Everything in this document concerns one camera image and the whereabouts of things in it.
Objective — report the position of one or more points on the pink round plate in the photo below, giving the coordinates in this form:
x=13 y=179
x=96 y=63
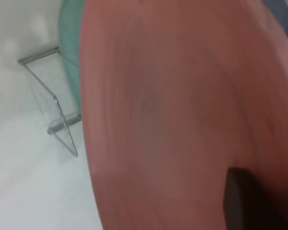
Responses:
x=170 y=107

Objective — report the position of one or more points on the green round plate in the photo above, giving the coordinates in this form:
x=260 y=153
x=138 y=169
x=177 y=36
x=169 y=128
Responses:
x=70 y=36

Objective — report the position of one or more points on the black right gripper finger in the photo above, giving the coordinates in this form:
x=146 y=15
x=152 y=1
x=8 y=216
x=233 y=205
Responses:
x=244 y=206

